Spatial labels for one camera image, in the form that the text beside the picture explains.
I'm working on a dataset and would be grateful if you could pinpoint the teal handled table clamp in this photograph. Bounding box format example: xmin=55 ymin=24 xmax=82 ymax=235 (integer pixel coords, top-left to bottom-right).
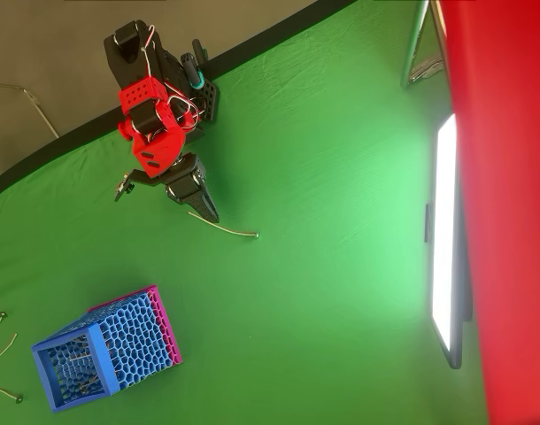
xmin=180 ymin=38 xmax=208 ymax=91

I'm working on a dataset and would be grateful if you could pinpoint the thin grey metal rod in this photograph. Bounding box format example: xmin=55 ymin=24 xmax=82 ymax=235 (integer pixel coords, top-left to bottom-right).
xmin=0 ymin=81 xmax=61 ymax=139

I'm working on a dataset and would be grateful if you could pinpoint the red blurry foreground object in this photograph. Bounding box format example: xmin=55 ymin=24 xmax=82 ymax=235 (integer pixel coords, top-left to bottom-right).
xmin=436 ymin=0 xmax=540 ymax=425

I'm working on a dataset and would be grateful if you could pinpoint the red white servo cable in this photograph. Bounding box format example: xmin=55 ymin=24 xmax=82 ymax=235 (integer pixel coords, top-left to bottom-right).
xmin=140 ymin=24 xmax=201 ymax=130

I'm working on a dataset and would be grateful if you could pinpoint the blue and pink mesh basket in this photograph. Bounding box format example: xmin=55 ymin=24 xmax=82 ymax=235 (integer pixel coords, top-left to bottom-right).
xmin=29 ymin=284 xmax=183 ymax=413

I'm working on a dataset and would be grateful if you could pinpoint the green table cloth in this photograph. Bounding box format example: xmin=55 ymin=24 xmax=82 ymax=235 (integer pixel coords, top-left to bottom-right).
xmin=0 ymin=0 xmax=490 ymax=425

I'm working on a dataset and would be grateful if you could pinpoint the black monitor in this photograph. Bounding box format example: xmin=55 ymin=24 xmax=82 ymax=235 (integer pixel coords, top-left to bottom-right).
xmin=423 ymin=112 xmax=474 ymax=371

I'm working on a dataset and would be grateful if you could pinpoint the chrome tube stand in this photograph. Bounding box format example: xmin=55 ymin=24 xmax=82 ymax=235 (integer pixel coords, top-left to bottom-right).
xmin=400 ymin=0 xmax=448 ymax=91

